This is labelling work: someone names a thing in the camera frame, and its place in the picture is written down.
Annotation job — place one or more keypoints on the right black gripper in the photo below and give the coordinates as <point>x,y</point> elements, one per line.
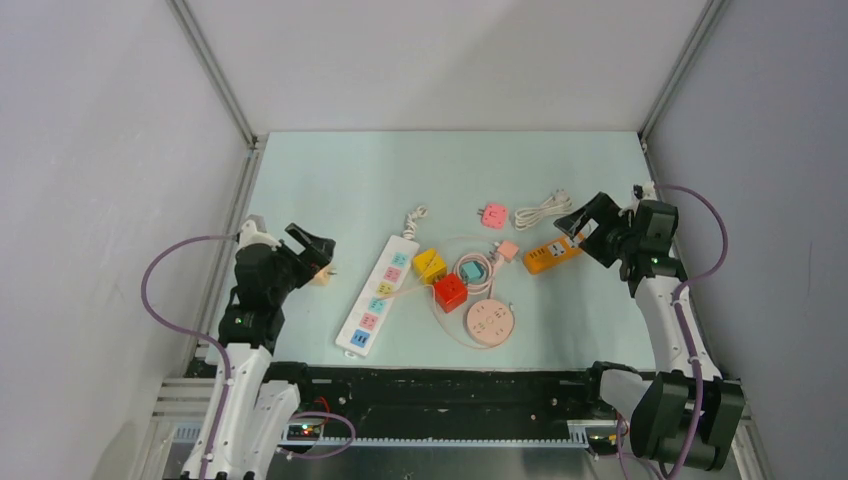
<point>605,212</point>

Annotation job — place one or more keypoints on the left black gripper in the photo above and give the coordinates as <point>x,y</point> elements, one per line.
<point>307,266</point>

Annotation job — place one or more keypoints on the beige cube plug adapter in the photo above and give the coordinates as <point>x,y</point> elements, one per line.
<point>324,276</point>

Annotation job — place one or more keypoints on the orange power strip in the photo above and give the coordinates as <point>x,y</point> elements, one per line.
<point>552,254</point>

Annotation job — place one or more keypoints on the white multicolour power strip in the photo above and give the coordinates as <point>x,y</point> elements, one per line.
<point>369,312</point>

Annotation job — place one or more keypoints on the yellow cube socket adapter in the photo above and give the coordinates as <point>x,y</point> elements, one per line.
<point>429,266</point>

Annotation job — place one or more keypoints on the red cube socket adapter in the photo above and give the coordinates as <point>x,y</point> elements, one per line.
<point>450,292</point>

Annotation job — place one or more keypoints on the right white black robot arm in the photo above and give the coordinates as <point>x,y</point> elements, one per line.
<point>687,415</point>

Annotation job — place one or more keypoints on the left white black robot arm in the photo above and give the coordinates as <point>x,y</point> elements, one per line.
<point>247,414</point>

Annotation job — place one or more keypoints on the small pink plug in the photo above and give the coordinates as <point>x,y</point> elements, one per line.
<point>504,251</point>

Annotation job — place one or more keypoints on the pink square plug adapter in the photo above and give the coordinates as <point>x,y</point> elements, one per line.
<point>494,216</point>

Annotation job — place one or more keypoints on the teal cube socket adapter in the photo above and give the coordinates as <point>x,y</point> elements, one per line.
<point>472,272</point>

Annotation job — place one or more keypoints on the light green table mat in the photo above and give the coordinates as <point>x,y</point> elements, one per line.
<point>357,188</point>

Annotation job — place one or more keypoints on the pink round power strip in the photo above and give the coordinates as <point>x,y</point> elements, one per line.
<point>489,322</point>

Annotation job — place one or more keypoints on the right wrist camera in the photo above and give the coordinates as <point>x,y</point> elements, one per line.
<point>645,191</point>

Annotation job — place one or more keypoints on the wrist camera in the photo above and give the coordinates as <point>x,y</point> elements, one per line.
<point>253,231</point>
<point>645,191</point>

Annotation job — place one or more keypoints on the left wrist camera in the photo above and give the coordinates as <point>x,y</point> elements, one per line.
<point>253,231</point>

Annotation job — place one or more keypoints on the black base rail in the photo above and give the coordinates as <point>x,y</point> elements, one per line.
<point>444,404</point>

